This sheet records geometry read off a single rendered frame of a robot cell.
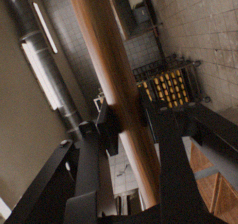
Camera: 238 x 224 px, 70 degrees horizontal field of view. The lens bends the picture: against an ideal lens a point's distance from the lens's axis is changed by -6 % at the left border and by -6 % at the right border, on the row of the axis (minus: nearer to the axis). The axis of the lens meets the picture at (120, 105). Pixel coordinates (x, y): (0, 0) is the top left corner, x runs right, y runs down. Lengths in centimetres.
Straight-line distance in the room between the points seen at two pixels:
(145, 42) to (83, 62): 178
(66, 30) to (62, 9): 56
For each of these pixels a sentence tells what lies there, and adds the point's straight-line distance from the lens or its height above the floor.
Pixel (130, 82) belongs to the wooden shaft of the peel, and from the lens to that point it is 15.
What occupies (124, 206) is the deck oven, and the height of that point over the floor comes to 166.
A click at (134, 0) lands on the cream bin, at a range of 456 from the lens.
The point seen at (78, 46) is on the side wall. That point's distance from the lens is 523.
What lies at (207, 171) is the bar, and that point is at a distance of 144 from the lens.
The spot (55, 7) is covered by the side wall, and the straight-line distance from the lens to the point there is 547.
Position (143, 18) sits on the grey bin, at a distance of 452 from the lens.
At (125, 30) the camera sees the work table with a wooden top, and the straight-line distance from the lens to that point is 429.
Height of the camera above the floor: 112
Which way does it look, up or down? 6 degrees up
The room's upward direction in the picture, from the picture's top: 110 degrees counter-clockwise
